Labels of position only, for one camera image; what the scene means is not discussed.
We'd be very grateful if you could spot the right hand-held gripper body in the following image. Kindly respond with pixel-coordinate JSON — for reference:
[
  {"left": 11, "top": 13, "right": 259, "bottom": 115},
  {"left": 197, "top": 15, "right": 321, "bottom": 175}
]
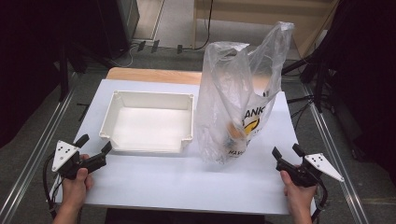
[{"left": 275, "top": 152, "right": 346, "bottom": 189}]

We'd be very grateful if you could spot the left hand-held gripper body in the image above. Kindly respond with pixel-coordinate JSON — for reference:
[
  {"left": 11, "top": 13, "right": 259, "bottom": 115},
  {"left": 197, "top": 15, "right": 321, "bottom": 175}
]
[{"left": 50, "top": 140, "right": 106, "bottom": 181}]

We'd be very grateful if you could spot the orange juice bottle white cap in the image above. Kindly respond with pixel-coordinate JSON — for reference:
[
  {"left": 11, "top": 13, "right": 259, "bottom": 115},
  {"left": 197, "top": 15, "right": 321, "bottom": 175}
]
[{"left": 223, "top": 120, "right": 251, "bottom": 154}]

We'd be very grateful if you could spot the clear plastic shopping bag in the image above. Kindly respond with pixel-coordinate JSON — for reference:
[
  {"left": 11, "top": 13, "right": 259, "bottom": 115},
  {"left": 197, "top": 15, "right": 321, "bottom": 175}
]
[{"left": 194, "top": 21, "right": 296, "bottom": 165}]

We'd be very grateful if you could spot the person's right hand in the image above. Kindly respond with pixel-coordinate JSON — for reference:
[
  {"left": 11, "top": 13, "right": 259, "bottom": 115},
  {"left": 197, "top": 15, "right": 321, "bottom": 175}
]
[{"left": 278, "top": 164, "right": 318, "bottom": 217}]

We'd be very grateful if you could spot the person's left hand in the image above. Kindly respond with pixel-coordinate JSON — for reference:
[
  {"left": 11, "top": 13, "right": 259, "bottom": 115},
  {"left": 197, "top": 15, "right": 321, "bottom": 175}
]
[{"left": 60, "top": 153, "right": 94, "bottom": 213}]

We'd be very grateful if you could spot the white plastic tray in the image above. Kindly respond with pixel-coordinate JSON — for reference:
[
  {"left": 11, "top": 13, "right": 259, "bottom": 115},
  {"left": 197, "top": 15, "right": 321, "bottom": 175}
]
[{"left": 98, "top": 90, "right": 195, "bottom": 154}]

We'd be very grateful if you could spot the white table cover sheet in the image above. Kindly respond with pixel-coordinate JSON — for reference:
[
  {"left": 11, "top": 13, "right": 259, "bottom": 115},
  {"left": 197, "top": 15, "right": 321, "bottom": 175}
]
[{"left": 53, "top": 78, "right": 319, "bottom": 217}]

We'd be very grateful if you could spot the black tripod stand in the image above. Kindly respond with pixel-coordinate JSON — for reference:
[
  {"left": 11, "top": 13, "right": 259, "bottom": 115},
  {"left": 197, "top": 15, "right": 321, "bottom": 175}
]
[{"left": 280, "top": 50, "right": 339, "bottom": 114}]

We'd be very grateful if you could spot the black curtain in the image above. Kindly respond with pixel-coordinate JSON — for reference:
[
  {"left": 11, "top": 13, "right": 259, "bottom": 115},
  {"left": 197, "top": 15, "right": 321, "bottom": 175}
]
[
  {"left": 0, "top": 0, "right": 106, "bottom": 148},
  {"left": 320, "top": 0, "right": 396, "bottom": 188}
]

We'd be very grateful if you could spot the black cabinet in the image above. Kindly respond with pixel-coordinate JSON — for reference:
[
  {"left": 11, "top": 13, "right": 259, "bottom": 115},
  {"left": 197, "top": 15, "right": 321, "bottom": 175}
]
[{"left": 95, "top": 0, "right": 141, "bottom": 60}]

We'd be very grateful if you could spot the light wooden shelf unit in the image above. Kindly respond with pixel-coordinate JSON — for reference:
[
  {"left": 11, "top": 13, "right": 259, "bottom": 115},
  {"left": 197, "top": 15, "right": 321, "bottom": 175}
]
[{"left": 191, "top": 0, "right": 341, "bottom": 60}]

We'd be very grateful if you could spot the aluminium floor rail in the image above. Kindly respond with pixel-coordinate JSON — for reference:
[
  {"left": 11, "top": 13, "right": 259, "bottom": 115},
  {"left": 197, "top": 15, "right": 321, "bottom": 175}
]
[
  {"left": 0, "top": 89, "right": 77, "bottom": 224},
  {"left": 302, "top": 83, "right": 372, "bottom": 224}
]

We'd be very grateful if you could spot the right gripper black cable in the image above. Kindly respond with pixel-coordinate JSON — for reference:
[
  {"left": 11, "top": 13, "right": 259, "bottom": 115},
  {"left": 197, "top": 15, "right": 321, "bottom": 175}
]
[{"left": 310, "top": 179, "right": 330, "bottom": 224}]

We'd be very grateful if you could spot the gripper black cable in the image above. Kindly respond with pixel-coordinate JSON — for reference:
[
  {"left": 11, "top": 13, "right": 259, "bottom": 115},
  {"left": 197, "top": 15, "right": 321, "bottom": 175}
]
[
  {"left": 42, "top": 153, "right": 64, "bottom": 219},
  {"left": 310, "top": 179, "right": 330, "bottom": 224}
]

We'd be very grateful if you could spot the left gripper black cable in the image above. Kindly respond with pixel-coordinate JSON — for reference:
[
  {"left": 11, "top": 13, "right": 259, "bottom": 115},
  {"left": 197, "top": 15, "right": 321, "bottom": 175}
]
[{"left": 42, "top": 153, "right": 64, "bottom": 219}]

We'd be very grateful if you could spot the white floor cable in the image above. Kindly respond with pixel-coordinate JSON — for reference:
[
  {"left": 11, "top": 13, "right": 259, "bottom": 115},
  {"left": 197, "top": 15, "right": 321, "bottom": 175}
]
[{"left": 115, "top": 43, "right": 142, "bottom": 68}]

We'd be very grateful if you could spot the hanging black cable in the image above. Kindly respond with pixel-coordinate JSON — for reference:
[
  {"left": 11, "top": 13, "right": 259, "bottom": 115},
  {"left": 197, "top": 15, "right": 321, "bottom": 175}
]
[{"left": 190, "top": 0, "right": 217, "bottom": 51}]

